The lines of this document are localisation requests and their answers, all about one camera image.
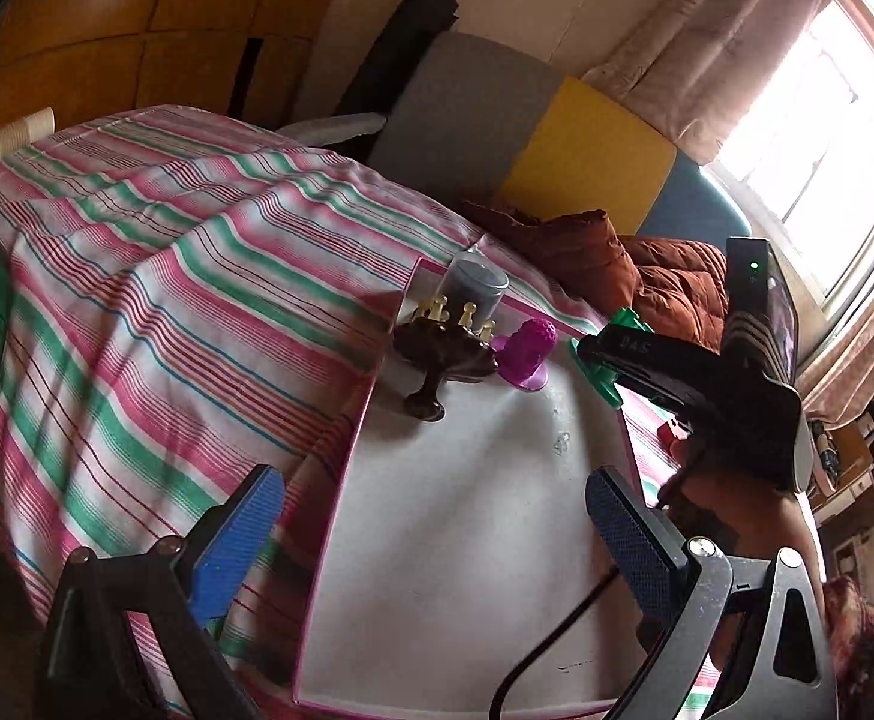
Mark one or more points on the wooden side shelf with clutter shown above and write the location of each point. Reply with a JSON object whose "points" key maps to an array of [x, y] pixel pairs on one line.
{"points": [[864, 449]]}

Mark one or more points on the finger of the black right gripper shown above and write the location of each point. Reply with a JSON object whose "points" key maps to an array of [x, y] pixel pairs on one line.
{"points": [[662, 369]]}

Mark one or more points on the white tray with pink rim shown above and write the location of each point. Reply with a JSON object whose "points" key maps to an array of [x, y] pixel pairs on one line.
{"points": [[461, 560]]}

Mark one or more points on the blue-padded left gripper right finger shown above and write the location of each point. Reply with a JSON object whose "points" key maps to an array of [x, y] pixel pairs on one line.
{"points": [[646, 547]]}

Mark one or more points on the striped pink green bedsheet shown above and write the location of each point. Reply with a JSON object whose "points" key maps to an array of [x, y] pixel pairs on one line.
{"points": [[192, 296]]}

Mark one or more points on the brown stand with yellow pegs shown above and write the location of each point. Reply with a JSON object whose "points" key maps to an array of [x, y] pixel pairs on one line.
{"points": [[443, 348]]}

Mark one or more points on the person's right hand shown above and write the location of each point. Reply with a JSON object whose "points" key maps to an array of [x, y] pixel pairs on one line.
{"points": [[763, 519]]}

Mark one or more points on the wooden wardrobe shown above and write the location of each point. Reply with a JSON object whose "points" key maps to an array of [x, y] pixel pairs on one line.
{"points": [[86, 58]]}

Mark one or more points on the grey yellow blue headboard cushion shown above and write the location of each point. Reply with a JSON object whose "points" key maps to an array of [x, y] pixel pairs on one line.
{"points": [[482, 122]]}

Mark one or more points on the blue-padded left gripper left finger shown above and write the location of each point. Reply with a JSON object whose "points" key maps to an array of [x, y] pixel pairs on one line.
{"points": [[223, 544]]}

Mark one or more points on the rust brown quilted jacket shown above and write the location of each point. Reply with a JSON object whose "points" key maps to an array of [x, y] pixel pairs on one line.
{"points": [[677, 287]]}

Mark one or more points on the purple perforated dome holder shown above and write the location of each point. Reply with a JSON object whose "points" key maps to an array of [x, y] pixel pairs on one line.
{"points": [[521, 358]]}

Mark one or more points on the red plastic block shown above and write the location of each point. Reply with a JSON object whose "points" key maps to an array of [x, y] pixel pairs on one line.
{"points": [[669, 433]]}

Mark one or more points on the green plastic cup holder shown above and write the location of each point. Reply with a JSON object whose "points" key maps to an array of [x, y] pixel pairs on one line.
{"points": [[603, 378]]}

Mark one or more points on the beige curtain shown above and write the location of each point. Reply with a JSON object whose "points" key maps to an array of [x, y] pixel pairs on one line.
{"points": [[694, 67]]}

